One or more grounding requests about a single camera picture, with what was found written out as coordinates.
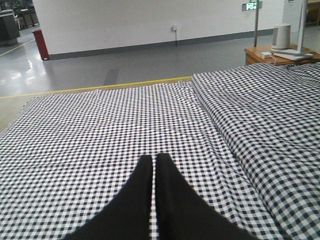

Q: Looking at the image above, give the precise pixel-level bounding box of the wooden nightstand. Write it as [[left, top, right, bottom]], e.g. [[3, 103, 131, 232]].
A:
[[244, 45, 320, 66]]

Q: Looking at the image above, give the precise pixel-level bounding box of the red fire cabinet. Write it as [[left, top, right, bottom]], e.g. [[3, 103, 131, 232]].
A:
[[32, 29, 50, 61]]

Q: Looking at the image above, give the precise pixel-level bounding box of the grey metal pole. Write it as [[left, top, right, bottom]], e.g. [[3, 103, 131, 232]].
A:
[[253, 0, 259, 47]]

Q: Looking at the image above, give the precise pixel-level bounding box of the black white checkered duvet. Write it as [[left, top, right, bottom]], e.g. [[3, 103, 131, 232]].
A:
[[191, 63, 320, 240]]

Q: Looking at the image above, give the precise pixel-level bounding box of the black white checkered bed sheet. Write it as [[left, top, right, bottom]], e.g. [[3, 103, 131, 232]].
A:
[[0, 82, 268, 240]]

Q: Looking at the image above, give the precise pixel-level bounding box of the white cylindrical heater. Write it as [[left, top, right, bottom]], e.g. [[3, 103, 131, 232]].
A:
[[271, 23, 291, 51]]

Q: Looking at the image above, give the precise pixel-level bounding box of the white charger adapter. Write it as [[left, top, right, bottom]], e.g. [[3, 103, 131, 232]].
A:
[[260, 51, 272, 59]]

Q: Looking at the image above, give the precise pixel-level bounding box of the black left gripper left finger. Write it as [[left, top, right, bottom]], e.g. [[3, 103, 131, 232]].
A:
[[65, 155, 153, 240]]

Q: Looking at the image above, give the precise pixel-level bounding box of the white wall socket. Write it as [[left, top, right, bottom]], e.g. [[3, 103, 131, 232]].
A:
[[172, 25, 178, 32]]

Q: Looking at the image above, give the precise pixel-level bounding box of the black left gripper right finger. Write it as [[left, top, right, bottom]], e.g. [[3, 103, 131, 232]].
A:
[[155, 153, 255, 240]]

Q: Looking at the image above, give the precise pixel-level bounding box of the white desk lamp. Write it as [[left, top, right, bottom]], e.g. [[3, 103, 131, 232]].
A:
[[273, 0, 313, 61]]

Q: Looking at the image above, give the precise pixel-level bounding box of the green exit sign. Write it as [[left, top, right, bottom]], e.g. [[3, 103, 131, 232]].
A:
[[242, 0, 263, 12]]

